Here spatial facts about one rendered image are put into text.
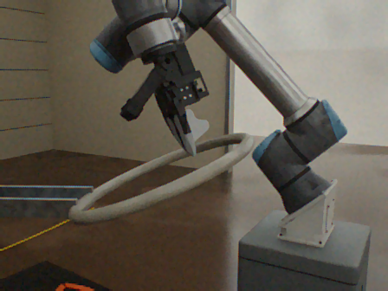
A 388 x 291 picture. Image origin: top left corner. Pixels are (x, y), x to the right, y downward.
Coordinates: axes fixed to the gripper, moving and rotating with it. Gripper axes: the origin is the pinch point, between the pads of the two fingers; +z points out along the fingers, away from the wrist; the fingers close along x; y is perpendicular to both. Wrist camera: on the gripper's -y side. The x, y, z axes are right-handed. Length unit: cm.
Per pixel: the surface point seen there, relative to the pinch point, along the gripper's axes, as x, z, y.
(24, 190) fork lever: 48, -3, -32
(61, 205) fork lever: 31.0, 3.0, -25.0
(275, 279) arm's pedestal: 45, 59, 28
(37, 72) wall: 694, -149, 47
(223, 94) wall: 438, 11, 245
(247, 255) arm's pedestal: 52, 50, 25
